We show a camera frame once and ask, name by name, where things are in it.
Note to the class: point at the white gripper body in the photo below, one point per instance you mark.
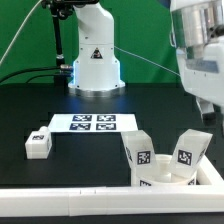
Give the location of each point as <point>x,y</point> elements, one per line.
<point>204,77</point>

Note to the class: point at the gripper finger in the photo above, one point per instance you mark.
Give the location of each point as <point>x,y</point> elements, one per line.
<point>206,110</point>

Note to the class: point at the white round stool seat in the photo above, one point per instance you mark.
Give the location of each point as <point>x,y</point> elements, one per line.
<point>163,178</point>

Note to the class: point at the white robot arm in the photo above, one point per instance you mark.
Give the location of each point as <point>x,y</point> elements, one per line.
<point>197,34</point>

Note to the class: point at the white L-shaped fence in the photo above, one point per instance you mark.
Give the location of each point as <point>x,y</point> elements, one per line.
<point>206,196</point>

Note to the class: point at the white marker sheet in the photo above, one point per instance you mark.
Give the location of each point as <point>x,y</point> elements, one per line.
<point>84,123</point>

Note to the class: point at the black camera stand pole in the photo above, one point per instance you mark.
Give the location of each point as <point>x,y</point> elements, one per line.
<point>61,10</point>

